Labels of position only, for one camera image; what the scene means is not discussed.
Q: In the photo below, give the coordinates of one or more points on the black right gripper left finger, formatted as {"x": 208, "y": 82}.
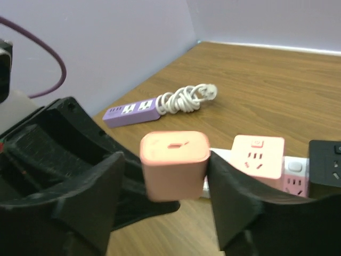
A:
{"x": 74, "y": 217}

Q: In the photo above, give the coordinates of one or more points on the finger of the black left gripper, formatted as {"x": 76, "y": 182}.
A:
{"x": 60, "y": 141}

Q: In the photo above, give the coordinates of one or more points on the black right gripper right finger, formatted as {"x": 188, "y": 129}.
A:
{"x": 252, "y": 218}

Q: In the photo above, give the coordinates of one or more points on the pink cube socket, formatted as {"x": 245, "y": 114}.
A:
{"x": 258, "y": 156}

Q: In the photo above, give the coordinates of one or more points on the small pink plug adapter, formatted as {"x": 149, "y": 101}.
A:
{"x": 174, "y": 164}

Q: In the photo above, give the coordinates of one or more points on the black cube socket adapter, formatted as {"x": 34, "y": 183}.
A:
{"x": 324, "y": 168}

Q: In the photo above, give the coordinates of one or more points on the purple power strip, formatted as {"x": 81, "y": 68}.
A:
{"x": 133, "y": 113}

